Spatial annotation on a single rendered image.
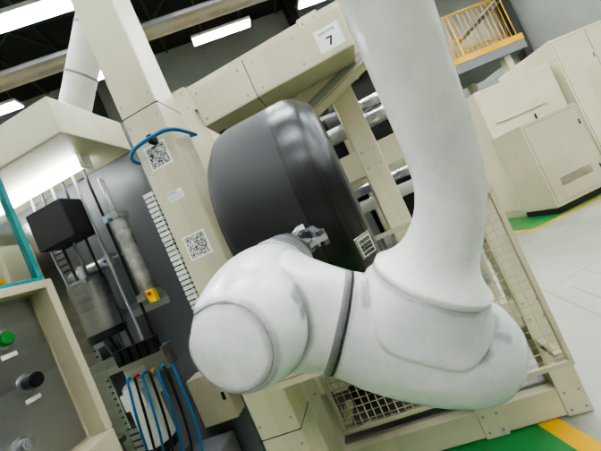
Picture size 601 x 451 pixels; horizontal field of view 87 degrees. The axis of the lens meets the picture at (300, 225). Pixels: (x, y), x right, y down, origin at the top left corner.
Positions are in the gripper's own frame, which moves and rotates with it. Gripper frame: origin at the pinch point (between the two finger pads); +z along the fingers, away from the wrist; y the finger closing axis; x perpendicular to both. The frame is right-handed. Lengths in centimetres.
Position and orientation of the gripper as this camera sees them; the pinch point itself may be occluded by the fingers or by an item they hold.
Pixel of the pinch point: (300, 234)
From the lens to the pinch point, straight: 63.3
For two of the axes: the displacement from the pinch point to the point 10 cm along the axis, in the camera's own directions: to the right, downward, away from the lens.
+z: 1.2, -1.8, 9.8
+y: -8.9, 4.1, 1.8
